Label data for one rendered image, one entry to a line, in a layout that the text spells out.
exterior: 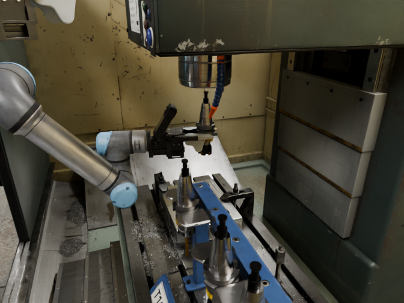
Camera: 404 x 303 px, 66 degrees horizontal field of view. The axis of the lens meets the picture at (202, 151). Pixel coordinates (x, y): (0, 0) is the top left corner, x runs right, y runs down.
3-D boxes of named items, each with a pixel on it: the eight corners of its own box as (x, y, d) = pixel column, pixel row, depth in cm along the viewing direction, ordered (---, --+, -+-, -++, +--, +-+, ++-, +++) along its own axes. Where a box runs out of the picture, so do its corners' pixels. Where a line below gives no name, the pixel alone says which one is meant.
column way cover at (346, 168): (341, 241, 108) (374, 94, 87) (270, 179, 149) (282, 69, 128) (353, 238, 109) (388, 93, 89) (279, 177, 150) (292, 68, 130)
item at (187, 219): (180, 230, 65) (180, 227, 64) (174, 216, 69) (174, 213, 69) (211, 223, 67) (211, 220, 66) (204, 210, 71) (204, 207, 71)
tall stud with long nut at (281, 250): (275, 286, 90) (279, 250, 85) (270, 279, 92) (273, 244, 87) (283, 284, 91) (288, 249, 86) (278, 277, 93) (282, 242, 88)
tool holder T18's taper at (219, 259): (236, 275, 51) (238, 243, 48) (209, 277, 51) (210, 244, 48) (231, 257, 55) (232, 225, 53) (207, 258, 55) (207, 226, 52)
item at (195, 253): (196, 267, 55) (196, 264, 55) (188, 247, 60) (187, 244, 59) (232, 258, 57) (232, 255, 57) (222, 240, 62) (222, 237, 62)
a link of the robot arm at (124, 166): (110, 199, 97) (106, 167, 93) (109, 182, 107) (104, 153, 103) (136, 194, 100) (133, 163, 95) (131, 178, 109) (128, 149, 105)
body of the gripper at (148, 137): (184, 148, 107) (148, 151, 105) (183, 125, 103) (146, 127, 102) (186, 158, 100) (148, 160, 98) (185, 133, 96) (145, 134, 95)
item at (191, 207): (203, 212, 72) (204, 203, 71) (180, 220, 69) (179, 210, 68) (191, 199, 77) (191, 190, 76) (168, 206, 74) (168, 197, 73)
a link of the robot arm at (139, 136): (133, 127, 101) (131, 135, 94) (147, 126, 102) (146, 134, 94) (135, 148, 104) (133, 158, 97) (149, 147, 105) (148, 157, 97)
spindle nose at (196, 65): (235, 88, 88) (237, 44, 84) (179, 89, 87) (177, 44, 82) (226, 78, 103) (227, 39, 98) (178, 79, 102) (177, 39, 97)
